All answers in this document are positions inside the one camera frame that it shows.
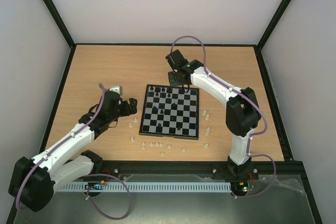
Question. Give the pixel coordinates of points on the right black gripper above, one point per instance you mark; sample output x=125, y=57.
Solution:
x=175, y=78

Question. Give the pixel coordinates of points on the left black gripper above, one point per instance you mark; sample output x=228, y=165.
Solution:
x=127, y=112

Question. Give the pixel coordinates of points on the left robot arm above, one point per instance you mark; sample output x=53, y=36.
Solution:
x=34, y=181

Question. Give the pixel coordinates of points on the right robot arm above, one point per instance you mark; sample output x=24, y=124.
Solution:
x=242, y=110

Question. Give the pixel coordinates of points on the black white chessboard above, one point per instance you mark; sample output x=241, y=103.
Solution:
x=186, y=100

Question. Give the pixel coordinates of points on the black aluminium frame rail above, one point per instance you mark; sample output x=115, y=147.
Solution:
x=216, y=170

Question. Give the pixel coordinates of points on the light blue cable duct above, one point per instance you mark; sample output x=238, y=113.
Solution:
x=151, y=187

